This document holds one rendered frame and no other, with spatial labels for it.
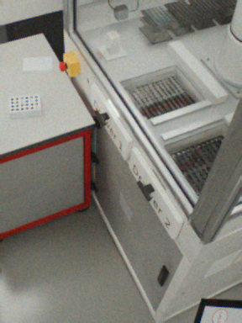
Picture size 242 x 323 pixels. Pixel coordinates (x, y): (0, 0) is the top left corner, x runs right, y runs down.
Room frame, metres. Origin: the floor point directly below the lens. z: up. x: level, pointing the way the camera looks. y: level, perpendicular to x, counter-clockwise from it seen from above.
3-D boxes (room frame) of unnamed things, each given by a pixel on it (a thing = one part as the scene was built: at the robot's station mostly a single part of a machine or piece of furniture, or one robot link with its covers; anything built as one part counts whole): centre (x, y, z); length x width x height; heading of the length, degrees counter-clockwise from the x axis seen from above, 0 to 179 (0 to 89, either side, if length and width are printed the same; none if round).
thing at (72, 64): (1.23, 0.06, 0.88); 0.07 x 0.05 x 0.07; 23
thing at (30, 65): (1.35, 0.22, 0.77); 0.13 x 0.09 x 0.02; 95
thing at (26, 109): (1.08, 0.24, 0.78); 0.12 x 0.08 x 0.04; 97
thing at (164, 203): (0.64, -0.21, 0.87); 0.29 x 0.02 x 0.11; 23
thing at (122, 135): (0.93, -0.08, 0.87); 0.29 x 0.02 x 0.11; 23
